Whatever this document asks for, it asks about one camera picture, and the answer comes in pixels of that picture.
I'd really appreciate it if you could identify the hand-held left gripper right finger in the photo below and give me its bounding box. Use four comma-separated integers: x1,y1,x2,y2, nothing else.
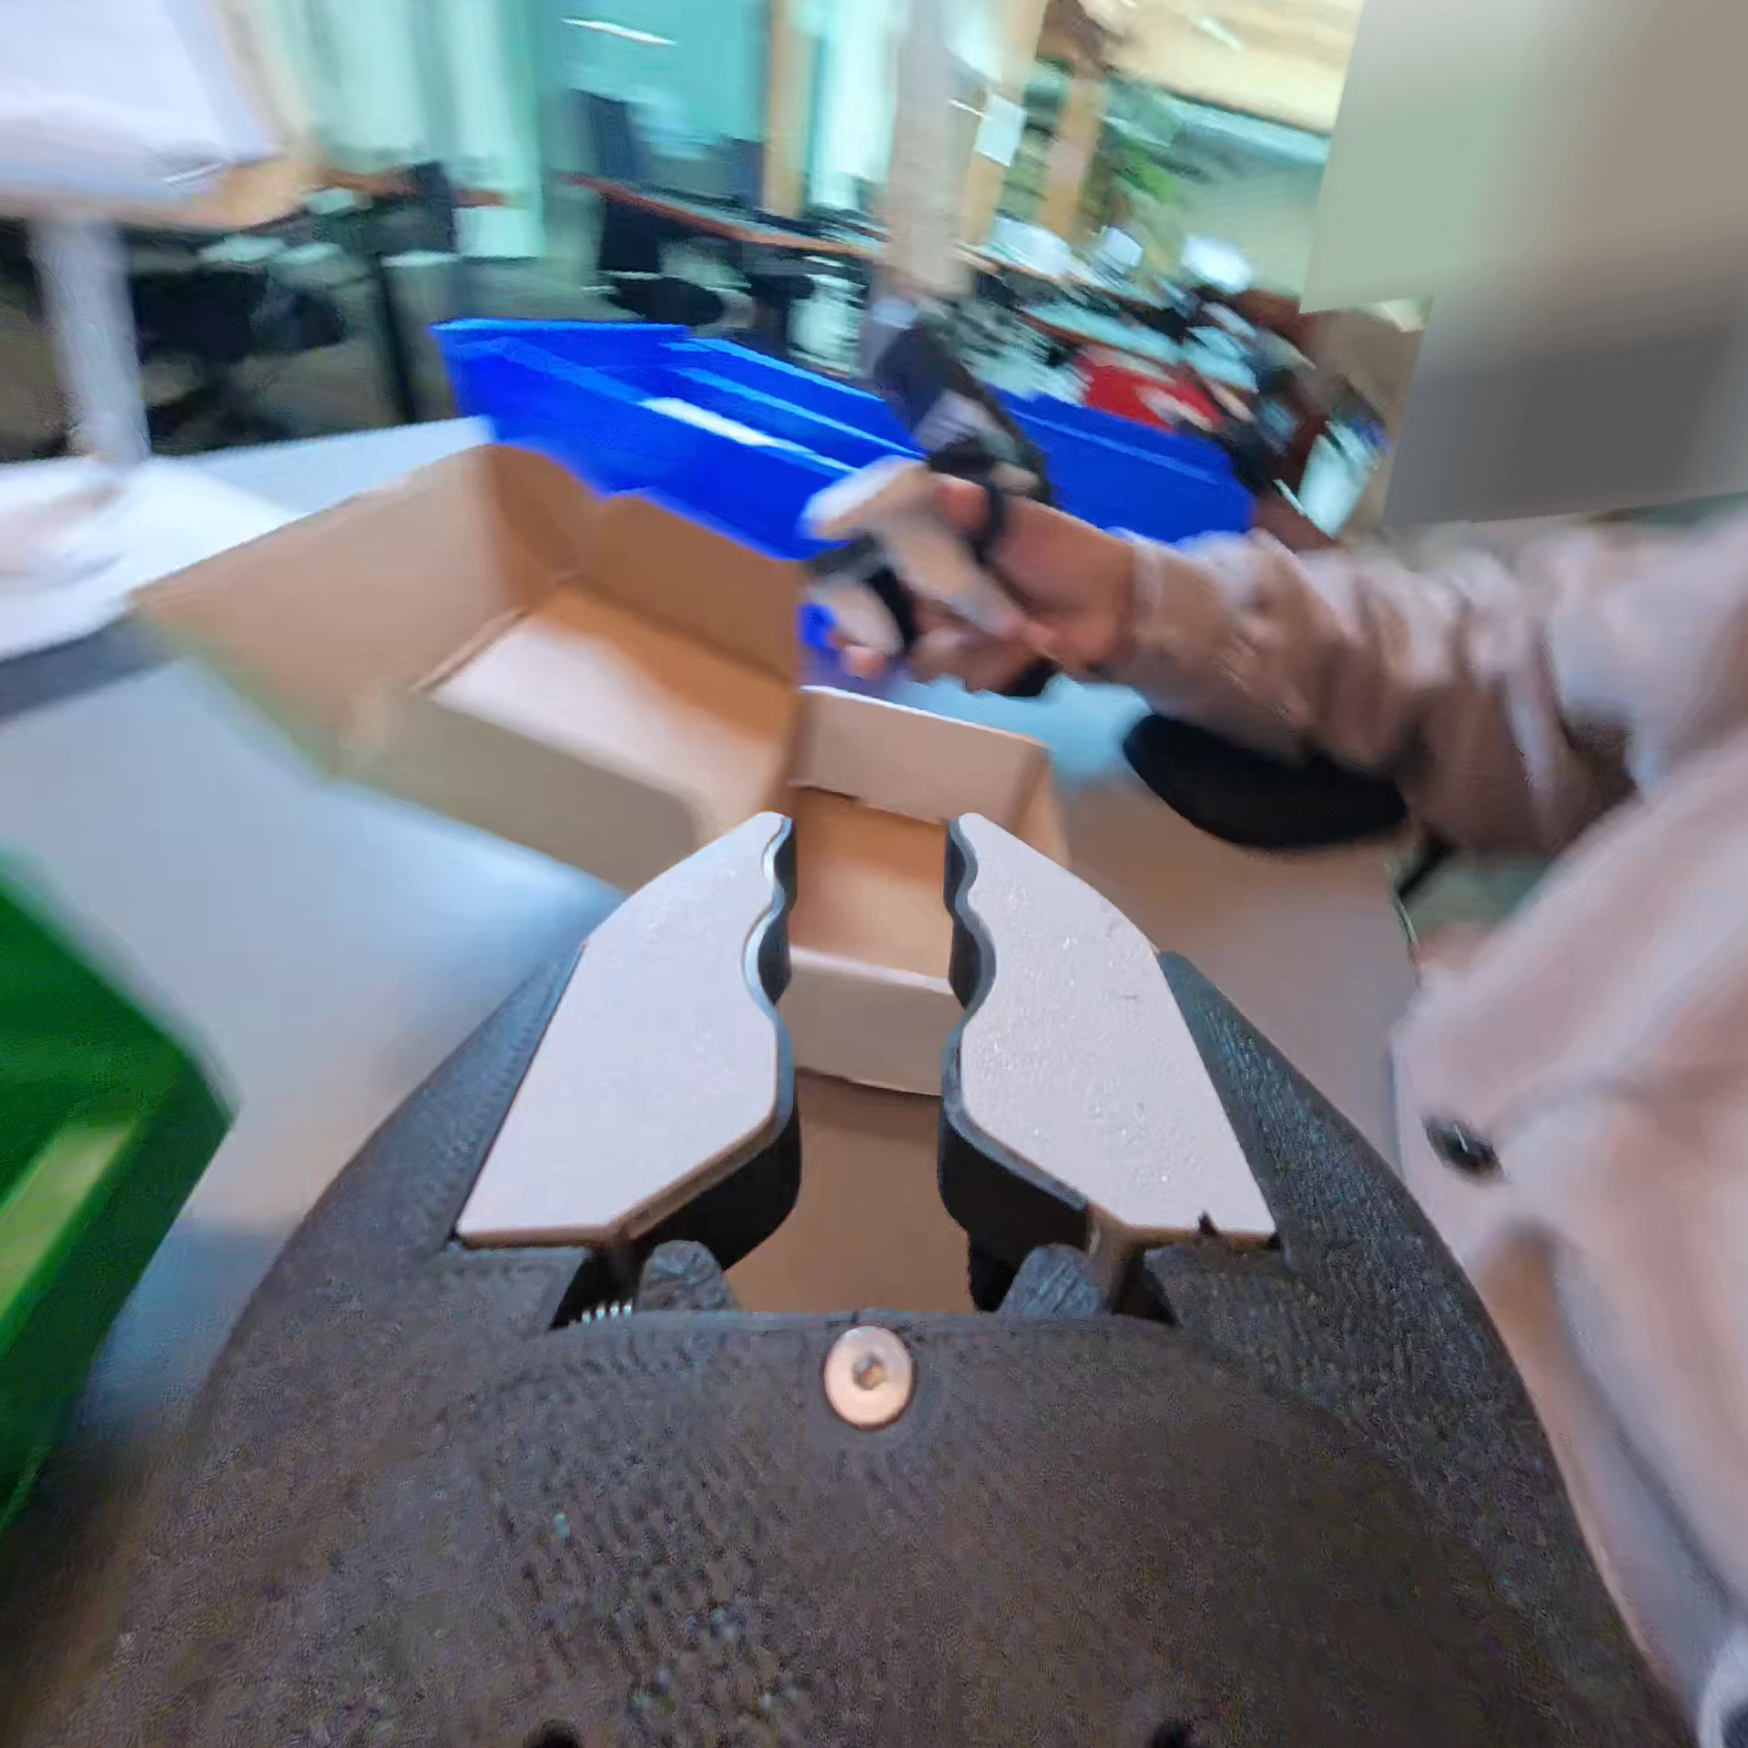
937,813,1281,1270

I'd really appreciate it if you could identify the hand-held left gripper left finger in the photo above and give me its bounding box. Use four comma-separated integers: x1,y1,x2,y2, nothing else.
453,811,799,1273

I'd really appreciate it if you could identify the large blue plastic bin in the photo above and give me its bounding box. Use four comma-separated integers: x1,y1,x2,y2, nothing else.
432,321,929,564

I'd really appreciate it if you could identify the white cardboard box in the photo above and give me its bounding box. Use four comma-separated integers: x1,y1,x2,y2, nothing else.
137,445,1068,1314

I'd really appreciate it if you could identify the person's right forearm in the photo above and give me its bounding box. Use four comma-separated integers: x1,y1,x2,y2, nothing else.
1113,525,1748,856

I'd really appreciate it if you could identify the person's right hand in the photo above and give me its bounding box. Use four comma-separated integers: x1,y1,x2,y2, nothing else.
843,482,1137,695

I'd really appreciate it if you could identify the white flat item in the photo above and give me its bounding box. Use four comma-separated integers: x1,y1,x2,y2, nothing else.
639,393,775,445

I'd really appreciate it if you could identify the wooden desk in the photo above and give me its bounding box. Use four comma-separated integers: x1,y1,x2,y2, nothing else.
560,174,887,267

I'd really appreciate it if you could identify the black office chair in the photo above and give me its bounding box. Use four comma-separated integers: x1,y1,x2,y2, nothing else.
588,99,730,330

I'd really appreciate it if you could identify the black chair seat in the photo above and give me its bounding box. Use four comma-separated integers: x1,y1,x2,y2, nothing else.
1127,710,1447,888

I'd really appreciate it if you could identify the person's pale clothed torso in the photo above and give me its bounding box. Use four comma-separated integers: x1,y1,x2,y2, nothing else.
1387,737,1748,1748

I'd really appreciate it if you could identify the green plastic bin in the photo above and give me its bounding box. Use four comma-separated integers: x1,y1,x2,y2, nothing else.
0,847,235,1532

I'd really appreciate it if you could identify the white table leg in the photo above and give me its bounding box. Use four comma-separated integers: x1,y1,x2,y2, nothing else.
26,222,155,465

